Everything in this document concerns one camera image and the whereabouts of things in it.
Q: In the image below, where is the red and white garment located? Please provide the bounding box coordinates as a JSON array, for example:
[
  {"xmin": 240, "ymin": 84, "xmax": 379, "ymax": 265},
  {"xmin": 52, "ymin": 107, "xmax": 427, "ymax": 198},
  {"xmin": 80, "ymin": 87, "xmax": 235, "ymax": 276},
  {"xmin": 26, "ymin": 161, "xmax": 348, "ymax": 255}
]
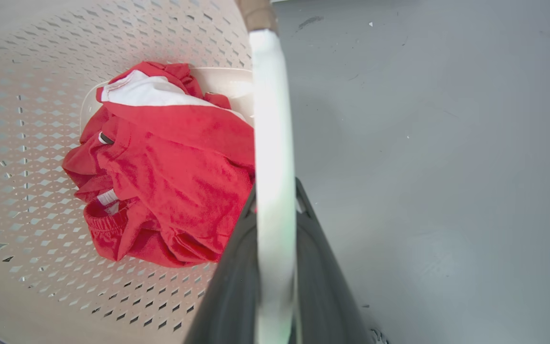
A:
[{"xmin": 62, "ymin": 61, "xmax": 256, "ymax": 268}]

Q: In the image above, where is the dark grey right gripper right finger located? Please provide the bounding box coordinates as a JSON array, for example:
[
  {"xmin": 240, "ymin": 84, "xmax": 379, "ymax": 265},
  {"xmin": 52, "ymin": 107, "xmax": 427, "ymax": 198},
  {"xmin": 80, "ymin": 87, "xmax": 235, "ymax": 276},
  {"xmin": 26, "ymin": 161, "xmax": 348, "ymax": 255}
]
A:
[{"xmin": 293, "ymin": 178, "xmax": 372, "ymax": 344}]

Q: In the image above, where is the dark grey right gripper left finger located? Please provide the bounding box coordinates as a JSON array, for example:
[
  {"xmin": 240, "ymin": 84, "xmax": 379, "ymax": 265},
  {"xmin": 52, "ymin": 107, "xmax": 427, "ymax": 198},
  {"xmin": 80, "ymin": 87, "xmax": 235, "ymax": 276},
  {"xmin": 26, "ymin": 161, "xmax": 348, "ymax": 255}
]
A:
[{"xmin": 184, "ymin": 185, "xmax": 259, "ymax": 344}]

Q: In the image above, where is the white perforated plastic laundry basket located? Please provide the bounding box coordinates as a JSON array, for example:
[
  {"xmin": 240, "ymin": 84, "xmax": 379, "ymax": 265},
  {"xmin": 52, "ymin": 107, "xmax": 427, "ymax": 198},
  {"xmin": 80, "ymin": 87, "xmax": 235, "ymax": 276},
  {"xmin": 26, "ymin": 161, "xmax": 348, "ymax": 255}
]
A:
[{"xmin": 0, "ymin": 0, "xmax": 298, "ymax": 344}]

